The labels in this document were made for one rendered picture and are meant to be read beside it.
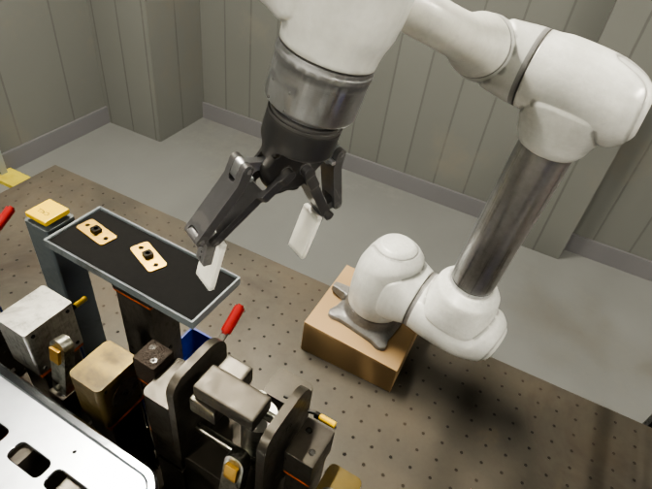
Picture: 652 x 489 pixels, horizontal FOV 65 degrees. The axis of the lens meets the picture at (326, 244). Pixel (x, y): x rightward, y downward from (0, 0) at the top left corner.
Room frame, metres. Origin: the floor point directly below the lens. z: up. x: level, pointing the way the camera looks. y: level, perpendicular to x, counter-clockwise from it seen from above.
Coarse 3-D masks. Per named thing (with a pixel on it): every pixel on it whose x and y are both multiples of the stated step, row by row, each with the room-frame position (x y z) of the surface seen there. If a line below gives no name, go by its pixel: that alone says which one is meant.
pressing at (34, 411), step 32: (0, 384) 0.48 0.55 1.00; (0, 416) 0.42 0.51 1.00; (32, 416) 0.43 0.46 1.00; (64, 416) 0.44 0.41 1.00; (0, 448) 0.37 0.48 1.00; (32, 448) 0.38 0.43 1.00; (64, 448) 0.39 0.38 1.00; (96, 448) 0.39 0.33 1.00; (0, 480) 0.32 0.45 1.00; (32, 480) 0.33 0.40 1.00; (96, 480) 0.34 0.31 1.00; (128, 480) 0.35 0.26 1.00
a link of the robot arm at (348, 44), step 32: (288, 0) 0.41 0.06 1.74; (320, 0) 0.40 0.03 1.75; (352, 0) 0.40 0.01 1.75; (384, 0) 0.40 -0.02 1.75; (288, 32) 0.42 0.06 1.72; (320, 32) 0.40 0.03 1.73; (352, 32) 0.40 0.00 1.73; (384, 32) 0.41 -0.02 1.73; (320, 64) 0.40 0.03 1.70; (352, 64) 0.41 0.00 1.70
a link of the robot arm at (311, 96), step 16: (272, 64) 0.43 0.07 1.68; (288, 64) 0.41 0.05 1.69; (304, 64) 0.41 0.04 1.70; (272, 80) 0.43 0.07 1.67; (288, 80) 0.41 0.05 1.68; (304, 80) 0.40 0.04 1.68; (320, 80) 0.40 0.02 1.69; (336, 80) 0.40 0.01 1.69; (352, 80) 0.41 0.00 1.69; (368, 80) 0.43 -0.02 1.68; (272, 96) 0.42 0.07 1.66; (288, 96) 0.41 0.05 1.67; (304, 96) 0.40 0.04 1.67; (320, 96) 0.40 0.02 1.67; (336, 96) 0.41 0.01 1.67; (352, 96) 0.42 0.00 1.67; (288, 112) 0.41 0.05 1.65; (304, 112) 0.40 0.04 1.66; (320, 112) 0.40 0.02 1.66; (336, 112) 0.41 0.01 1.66; (352, 112) 0.42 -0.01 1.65; (320, 128) 0.42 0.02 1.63; (336, 128) 0.41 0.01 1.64
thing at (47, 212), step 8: (48, 200) 0.83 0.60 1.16; (32, 208) 0.80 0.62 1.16; (40, 208) 0.80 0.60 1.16; (48, 208) 0.80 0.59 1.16; (56, 208) 0.81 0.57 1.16; (64, 208) 0.81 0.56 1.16; (32, 216) 0.77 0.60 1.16; (40, 216) 0.77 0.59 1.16; (48, 216) 0.78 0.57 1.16; (56, 216) 0.78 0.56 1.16; (48, 224) 0.76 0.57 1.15
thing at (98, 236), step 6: (84, 222) 0.77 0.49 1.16; (90, 222) 0.77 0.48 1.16; (96, 222) 0.78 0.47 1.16; (78, 228) 0.75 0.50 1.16; (84, 228) 0.75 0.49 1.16; (90, 228) 0.75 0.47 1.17; (96, 228) 0.75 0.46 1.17; (102, 228) 0.76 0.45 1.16; (84, 234) 0.74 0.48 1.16; (90, 234) 0.74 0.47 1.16; (96, 234) 0.74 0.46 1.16; (102, 234) 0.75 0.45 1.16; (108, 234) 0.75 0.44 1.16; (96, 240) 0.73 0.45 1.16; (102, 240) 0.73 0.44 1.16; (108, 240) 0.73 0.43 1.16
